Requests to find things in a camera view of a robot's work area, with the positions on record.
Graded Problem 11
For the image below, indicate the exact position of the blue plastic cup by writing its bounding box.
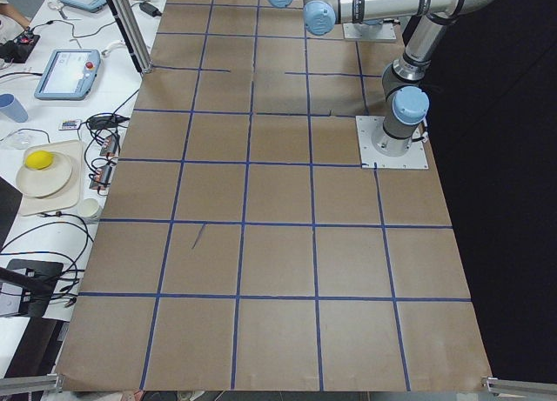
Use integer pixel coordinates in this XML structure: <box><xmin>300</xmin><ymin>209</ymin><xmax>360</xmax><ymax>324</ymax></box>
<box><xmin>0</xmin><ymin>93</ymin><xmax>29</xmax><ymax>123</ymax></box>

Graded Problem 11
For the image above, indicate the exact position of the beige plate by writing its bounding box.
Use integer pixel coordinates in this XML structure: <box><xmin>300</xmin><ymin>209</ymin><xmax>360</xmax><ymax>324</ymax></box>
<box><xmin>16</xmin><ymin>153</ymin><xmax>72</xmax><ymax>197</ymax></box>

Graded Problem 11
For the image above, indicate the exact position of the teach pendant near post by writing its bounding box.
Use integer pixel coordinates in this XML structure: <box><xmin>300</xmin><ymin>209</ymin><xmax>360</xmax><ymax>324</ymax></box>
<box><xmin>34</xmin><ymin>49</ymin><xmax>101</xmax><ymax>101</ymax></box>

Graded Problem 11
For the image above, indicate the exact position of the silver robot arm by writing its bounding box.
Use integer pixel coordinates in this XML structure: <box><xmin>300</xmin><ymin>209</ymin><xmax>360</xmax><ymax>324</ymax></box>
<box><xmin>268</xmin><ymin>0</ymin><xmax>494</xmax><ymax>156</ymax></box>

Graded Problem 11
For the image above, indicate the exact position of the beige tray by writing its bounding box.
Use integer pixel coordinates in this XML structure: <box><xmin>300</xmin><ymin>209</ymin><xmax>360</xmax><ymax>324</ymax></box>
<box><xmin>16</xmin><ymin>140</ymin><xmax>84</xmax><ymax>217</ymax></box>

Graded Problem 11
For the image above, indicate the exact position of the aluminium frame post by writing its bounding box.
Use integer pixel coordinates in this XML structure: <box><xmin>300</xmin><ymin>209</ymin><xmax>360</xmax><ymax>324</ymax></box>
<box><xmin>106</xmin><ymin>0</ymin><xmax>152</xmax><ymax>75</ymax></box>

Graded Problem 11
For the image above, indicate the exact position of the black power adapter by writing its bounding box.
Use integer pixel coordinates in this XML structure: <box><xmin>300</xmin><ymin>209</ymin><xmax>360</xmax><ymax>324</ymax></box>
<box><xmin>139</xmin><ymin>1</ymin><xmax>162</xmax><ymax>17</ymax></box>

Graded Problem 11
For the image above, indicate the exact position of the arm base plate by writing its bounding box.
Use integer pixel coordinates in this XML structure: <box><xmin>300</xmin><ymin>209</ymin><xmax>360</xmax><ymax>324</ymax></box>
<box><xmin>342</xmin><ymin>22</ymin><xmax>397</xmax><ymax>43</ymax></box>
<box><xmin>356</xmin><ymin>116</ymin><xmax>429</xmax><ymax>170</ymax></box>

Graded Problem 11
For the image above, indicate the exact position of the white paper cup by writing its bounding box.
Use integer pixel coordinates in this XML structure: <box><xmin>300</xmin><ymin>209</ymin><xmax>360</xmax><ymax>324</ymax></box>
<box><xmin>77</xmin><ymin>198</ymin><xmax>103</xmax><ymax>224</ymax></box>

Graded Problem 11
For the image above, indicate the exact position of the yellow lemon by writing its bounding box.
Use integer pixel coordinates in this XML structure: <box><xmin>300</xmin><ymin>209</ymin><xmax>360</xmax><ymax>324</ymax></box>
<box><xmin>24</xmin><ymin>150</ymin><xmax>54</xmax><ymax>170</ymax></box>

